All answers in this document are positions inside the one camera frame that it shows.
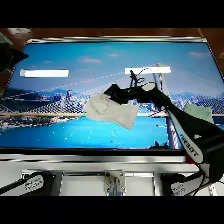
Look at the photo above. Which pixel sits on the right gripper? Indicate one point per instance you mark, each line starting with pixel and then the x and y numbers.
pixel 121 94

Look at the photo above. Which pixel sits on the pale grey garment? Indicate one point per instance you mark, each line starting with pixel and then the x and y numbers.
pixel 111 111

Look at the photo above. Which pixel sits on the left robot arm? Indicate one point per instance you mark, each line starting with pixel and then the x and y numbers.
pixel 28 184

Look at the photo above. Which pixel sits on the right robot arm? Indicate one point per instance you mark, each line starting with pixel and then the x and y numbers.
pixel 186 125

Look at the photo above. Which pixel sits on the pale green garment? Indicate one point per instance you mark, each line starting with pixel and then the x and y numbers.
pixel 199 113

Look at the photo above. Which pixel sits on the silver frame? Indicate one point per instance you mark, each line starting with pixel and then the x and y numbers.
pixel 100 166

